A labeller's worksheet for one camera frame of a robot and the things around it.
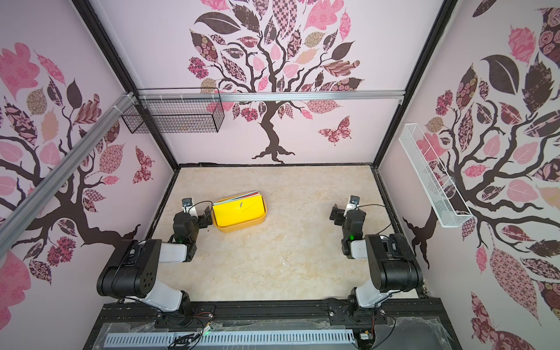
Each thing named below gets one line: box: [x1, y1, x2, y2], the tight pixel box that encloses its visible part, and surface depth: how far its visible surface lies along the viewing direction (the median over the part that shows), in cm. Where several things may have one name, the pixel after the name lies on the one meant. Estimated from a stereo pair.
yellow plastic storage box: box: [212, 191, 268, 233], surface depth 96 cm
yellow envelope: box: [212, 190, 266, 227], surface depth 96 cm
